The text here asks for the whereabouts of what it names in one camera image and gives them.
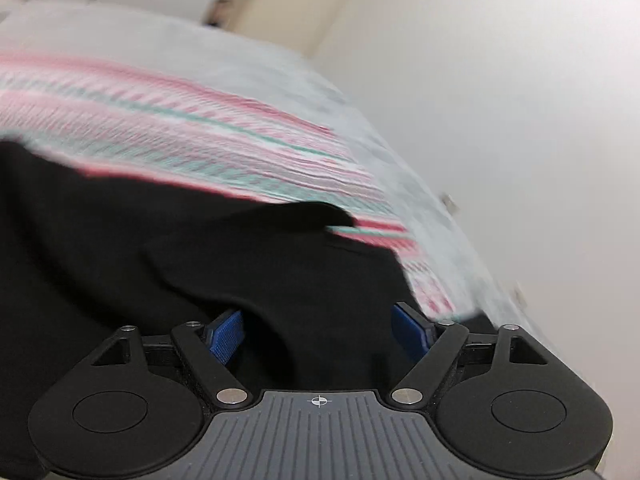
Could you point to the grey bed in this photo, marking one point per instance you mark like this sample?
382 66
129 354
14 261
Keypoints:
250 65

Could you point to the black pants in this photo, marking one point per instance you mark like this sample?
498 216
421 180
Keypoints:
300 270

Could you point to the red green patterned blanket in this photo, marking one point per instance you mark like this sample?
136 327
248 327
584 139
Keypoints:
200 145

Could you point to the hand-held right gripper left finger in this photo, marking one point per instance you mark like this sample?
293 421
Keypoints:
227 336

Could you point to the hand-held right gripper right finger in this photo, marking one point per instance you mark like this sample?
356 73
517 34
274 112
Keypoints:
407 332

